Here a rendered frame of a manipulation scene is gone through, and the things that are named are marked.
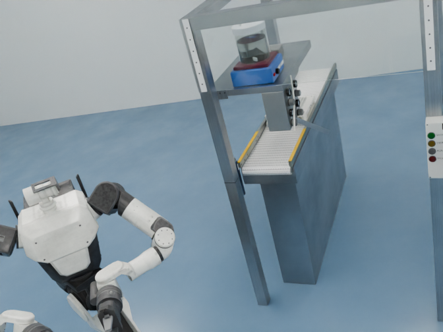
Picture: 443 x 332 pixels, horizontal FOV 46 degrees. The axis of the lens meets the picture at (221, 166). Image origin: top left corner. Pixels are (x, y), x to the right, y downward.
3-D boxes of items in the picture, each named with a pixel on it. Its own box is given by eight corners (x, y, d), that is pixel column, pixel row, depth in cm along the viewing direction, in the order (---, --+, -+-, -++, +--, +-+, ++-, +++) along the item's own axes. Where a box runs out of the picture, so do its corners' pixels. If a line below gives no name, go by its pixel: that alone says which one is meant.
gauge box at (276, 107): (291, 130, 243) (283, 91, 233) (269, 132, 247) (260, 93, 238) (300, 110, 260) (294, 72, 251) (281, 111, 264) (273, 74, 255)
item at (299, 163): (297, 183, 262) (294, 166, 257) (244, 184, 274) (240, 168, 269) (339, 82, 364) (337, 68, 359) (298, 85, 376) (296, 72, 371)
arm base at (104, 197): (108, 219, 210) (91, 197, 211) (133, 199, 211) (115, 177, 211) (99, 221, 195) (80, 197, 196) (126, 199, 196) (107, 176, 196)
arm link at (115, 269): (107, 301, 186) (139, 280, 192) (98, 282, 182) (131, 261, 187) (100, 292, 191) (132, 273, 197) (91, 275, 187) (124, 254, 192)
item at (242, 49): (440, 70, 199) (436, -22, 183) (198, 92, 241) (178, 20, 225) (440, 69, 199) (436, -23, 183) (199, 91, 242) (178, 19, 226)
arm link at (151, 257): (136, 280, 197) (178, 253, 205) (139, 275, 188) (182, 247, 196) (121, 257, 199) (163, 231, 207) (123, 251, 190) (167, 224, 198)
